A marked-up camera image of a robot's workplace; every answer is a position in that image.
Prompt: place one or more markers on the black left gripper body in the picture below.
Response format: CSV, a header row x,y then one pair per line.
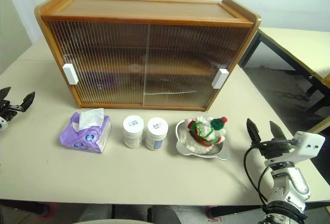
x,y
7,109

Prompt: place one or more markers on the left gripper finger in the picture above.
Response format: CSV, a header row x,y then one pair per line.
x,y
5,93
27,102

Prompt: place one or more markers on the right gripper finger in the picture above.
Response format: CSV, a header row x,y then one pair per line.
x,y
254,132
277,132

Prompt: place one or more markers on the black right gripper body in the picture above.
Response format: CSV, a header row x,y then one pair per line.
x,y
276,147

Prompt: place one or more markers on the white knitted toy green hat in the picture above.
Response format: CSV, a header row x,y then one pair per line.
x,y
203,136

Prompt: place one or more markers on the white box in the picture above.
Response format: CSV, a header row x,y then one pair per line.
x,y
219,79

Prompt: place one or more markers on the purple tissue pack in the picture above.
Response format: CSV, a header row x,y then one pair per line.
x,y
85,138

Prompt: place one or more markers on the ribbed clear sliding door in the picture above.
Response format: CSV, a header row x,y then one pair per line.
x,y
103,53
185,53

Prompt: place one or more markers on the white plastic jar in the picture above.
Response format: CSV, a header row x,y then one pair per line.
x,y
133,131
156,133

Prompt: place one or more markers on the wooden cabinet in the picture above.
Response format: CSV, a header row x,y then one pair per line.
x,y
144,9

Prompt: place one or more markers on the black table base bar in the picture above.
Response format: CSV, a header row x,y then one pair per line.
x,y
23,207
245,209

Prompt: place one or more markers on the dark grey rounded shape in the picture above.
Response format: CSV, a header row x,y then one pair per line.
x,y
165,215

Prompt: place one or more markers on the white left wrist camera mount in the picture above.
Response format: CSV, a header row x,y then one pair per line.
x,y
2,124

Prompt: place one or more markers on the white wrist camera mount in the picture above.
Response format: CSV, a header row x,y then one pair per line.
x,y
2,124
309,144

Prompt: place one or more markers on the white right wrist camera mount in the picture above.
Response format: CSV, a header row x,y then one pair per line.
x,y
309,144

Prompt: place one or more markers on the beige table with black frame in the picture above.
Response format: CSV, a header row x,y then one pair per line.
x,y
283,35

